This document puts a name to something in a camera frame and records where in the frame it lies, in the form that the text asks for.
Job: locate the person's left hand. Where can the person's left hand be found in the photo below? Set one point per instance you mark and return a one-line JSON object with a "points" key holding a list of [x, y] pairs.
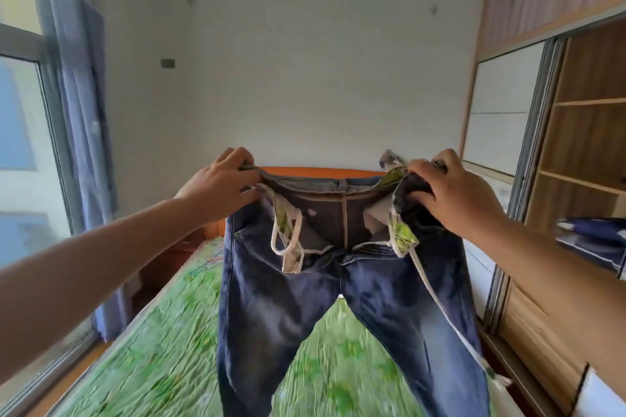
{"points": [[220, 187]]}

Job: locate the person's right hand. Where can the person's right hand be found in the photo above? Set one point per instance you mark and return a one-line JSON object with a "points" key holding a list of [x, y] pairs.
{"points": [[464, 201]]}

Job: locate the wooden wardrobe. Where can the wooden wardrobe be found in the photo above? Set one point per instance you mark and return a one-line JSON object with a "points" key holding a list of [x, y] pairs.
{"points": [[587, 138]]}

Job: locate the person's right forearm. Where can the person's right forearm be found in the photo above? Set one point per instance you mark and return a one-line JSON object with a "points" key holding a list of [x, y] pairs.
{"points": [[562, 294]]}

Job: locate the person's left forearm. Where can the person's left forearm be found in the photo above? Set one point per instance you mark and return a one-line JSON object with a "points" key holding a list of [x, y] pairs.
{"points": [[73, 275]]}

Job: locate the dark wooden nightstand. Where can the dark wooden nightstand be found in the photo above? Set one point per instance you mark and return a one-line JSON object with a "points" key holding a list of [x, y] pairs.
{"points": [[166, 260]]}

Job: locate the blue printed folded bedding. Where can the blue printed folded bedding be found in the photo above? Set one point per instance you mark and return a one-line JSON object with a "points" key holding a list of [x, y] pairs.
{"points": [[592, 241]]}

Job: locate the blue curtain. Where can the blue curtain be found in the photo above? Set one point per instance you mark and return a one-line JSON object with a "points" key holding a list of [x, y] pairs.
{"points": [[78, 89]]}

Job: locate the green floral bedsheet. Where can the green floral bedsheet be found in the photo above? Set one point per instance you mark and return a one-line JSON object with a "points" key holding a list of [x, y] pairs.
{"points": [[161, 358]]}

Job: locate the sliding glass balcony door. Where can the sliding glass balcony door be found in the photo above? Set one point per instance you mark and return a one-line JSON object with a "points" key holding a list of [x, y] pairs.
{"points": [[24, 138]]}

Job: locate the wooden bed frame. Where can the wooden bed frame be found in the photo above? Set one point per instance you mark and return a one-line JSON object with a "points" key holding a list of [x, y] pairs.
{"points": [[318, 171]]}

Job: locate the grey wall socket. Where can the grey wall socket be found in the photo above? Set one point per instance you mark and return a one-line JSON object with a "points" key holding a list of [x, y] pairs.
{"points": [[167, 63]]}

